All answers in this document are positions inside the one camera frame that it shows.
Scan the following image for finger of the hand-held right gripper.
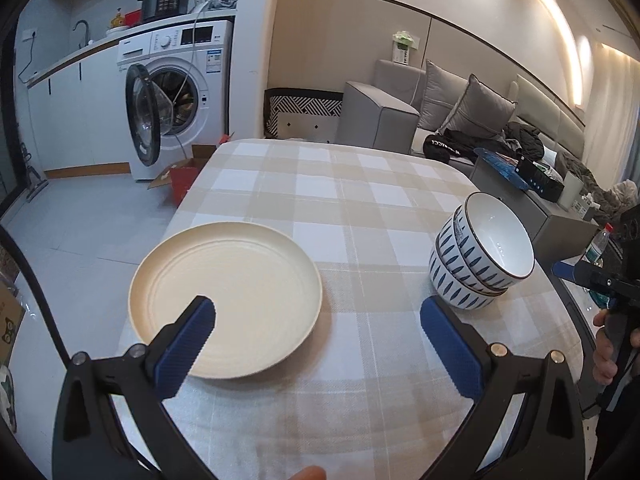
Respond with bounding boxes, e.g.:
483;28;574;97
551;259;608;291

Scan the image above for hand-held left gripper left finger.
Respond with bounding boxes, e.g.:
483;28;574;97
51;296;217;480

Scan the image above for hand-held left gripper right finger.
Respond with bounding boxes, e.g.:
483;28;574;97
420;296;586;480

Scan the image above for white bowl blue leaf pattern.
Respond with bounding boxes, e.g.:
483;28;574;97
449;191;536;292
434;220;511;297
429;247;506;311

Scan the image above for cream plate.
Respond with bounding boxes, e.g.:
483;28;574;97
128;221;323;380

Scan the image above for person's right hand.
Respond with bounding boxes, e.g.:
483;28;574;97
593;310;621;383

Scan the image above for person's left hand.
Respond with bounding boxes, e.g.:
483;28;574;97
284;466;328;480

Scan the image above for plastic bottle red cap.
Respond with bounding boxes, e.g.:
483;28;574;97
582;224;615;266

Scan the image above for grey cabinet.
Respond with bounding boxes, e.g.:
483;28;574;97
470;155;601;261

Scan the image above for white container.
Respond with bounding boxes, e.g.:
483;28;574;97
557;171;585;211

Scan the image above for black box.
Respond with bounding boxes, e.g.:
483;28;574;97
515;155;566;203

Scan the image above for grey fluffy blanket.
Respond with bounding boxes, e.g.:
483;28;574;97
552;152;640;221

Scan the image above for blue packet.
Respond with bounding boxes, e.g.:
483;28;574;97
472;147;531;191

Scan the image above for dark jacket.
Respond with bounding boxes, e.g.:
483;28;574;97
502;122;546;161

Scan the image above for red cardboard box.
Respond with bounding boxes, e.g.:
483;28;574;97
146;144;221;208

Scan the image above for beige checked tablecloth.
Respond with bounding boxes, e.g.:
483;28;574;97
117;138;586;480

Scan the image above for black bag white print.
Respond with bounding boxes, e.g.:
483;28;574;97
422;132;481;163

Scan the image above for brown cardboard box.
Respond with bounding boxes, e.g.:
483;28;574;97
0;280;26;366

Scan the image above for grey cushion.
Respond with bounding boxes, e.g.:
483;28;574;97
417;60;471;131
442;75;518;136

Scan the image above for floor mop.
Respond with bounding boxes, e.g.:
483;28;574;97
20;142;48;203

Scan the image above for grey sofa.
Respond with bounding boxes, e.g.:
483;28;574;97
334;59;626;196

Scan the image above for white kitchen base cabinets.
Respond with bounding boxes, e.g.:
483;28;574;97
22;40;133;178

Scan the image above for white washing machine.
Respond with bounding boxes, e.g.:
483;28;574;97
116;20;236;181

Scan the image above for black pressure cooker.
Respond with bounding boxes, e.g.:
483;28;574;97
141;0;192;23

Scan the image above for black cable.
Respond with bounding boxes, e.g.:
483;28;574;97
0;222;73;366

